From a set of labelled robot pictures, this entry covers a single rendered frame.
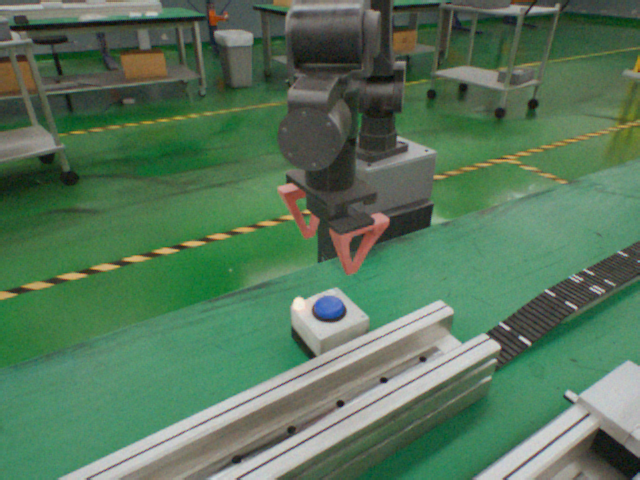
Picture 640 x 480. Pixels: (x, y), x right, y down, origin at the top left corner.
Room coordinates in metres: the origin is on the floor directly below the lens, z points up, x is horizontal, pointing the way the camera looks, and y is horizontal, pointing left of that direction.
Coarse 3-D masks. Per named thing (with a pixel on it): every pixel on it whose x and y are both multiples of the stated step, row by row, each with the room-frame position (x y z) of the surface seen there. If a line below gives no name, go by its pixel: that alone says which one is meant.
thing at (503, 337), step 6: (492, 330) 0.48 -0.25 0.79; (498, 330) 0.48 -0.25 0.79; (498, 336) 0.47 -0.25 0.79; (504, 336) 0.47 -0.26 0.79; (510, 336) 0.47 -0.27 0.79; (504, 342) 0.46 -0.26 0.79; (510, 342) 0.46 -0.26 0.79; (516, 342) 0.46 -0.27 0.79; (510, 348) 0.45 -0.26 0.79; (516, 348) 0.45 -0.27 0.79; (522, 348) 0.45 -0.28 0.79; (516, 354) 0.44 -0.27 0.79
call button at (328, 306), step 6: (318, 300) 0.48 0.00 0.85; (324, 300) 0.48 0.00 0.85; (330, 300) 0.48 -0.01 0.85; (336, 300) 0.48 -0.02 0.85; (342, 300) 0.48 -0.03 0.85; (318, 306) 0.46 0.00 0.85; (324, 306) 0.46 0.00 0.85; (330, 306) 0.46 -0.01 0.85; (336, 306) 0.46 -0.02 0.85; (342, 306) 0.47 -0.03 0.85; (318, 312) 0.46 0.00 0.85; (324, 312) 0.45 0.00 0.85; (330, 312) 0.45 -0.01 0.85; (336, 312) 0.45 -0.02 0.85; (342, 312) 0.46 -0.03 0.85
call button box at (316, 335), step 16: (336, 288) 0.52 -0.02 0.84; (304, 304) 0.48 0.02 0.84; (352, 304) 0.48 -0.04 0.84; (304, 320) 0.45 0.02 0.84; (320, 320) 0.45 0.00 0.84; (336, 320) 0.45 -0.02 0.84; (352, 320) 0.45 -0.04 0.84; (368, 320) 0.46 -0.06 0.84; (304, 336) 0.45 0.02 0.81; (320, 336) 0.42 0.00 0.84; (336, 336) 0.43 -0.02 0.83; (352, 336) 0.44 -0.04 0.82; (304, 352) 0.45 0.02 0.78; (320, 352) 0.42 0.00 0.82
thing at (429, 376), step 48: (384, 336) 0.40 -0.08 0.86; (432, 336) 0.43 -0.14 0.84; (480, 336) 0.40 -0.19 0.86; (288, 384) 0.32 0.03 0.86; (336, 384) 0.35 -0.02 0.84; (384, 384) 0.35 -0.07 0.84; (432, 384) 0.33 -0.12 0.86; (480, 384) 0.37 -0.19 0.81; (192, 432) 0.27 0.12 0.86; (240, 432) 0.29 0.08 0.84; (288, 432) 0.29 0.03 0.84; (336, 432) 0.27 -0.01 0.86; (384, 432) 0.29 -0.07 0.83
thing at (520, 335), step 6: (498, 324) 0.49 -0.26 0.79; (504, 324) 0.49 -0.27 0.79; (510, 324) 0.49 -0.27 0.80; (504, 330) 0.48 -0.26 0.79; (510, 330) 0.48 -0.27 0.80; (516, 330) 0.48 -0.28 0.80; (522, 330) 0.48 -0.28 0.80; (516, 336) 0.47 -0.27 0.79; (522, 336) 0.47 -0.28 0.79; (528, 336) 0.47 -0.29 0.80; (522, 342) 0.46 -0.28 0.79; (528, 342) 0.46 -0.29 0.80
